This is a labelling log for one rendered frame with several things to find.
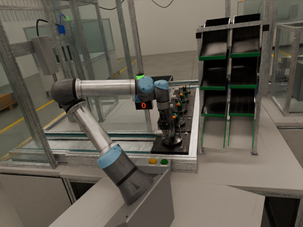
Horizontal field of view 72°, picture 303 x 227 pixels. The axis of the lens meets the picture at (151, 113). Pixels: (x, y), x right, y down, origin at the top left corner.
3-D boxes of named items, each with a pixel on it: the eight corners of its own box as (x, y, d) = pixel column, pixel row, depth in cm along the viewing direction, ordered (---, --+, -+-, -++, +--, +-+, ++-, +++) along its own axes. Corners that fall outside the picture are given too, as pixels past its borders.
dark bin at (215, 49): (225, 59, 103) (225, 46, 97) (199, 61, 108) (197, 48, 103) (230, 29, 119) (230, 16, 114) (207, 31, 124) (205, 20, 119)
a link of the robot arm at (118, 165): (113, 186, 83) (91, 161, 84) (116, 182, 96) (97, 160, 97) (136, 165, 86) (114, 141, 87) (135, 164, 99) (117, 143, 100)
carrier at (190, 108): (192, 118, 172) (192, 104, 167) (164, 119, 178) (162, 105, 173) (194, 107, 193) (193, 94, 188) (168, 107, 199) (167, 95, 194)
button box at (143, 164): (170, 174, 121) (169, 166, 119) (135, 172, 127) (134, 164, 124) (172, 166, 127) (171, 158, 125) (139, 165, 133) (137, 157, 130)
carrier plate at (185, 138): (188, 155, 128) (188, 152, 127) (150, 153, 134) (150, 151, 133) (190, 134, 149) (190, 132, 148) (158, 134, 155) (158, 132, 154)
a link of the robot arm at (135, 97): (132, 85, 105) (153, 81, 106) (132, 92, 116) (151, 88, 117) (135, 99, 104) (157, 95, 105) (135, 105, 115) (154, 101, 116)
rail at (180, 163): (197, 173, 125) (196, 158, 121) (69, 166, 148) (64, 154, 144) (197, 167, 130) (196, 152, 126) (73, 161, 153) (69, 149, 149)
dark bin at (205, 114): (224, 117, 116) (224, 109, 110) (201, 116, 121) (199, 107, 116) (229, 83, 132) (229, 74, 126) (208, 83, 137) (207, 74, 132)
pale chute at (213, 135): (224, 149, 122) (224, 148, 118) (202, 147, 127) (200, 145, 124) (228, 105, 130) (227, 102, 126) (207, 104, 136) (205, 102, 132)
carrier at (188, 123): (190, 133, 150) (190, 118, 145) (158, 133, 157) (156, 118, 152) (192, 119, 172) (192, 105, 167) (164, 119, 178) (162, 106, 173)
